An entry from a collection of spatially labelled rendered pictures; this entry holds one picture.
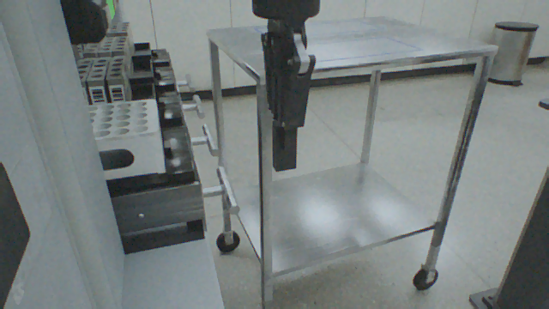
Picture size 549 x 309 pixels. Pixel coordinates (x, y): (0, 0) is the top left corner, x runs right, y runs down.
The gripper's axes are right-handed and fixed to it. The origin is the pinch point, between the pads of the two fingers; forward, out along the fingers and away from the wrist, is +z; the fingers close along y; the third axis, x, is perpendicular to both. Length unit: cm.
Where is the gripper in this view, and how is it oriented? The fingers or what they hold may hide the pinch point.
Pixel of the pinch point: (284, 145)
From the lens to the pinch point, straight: 50.8
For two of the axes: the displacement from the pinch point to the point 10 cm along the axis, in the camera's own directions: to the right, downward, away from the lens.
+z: 0.0, 8.7, 4.9
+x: 9.5, -1.5, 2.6
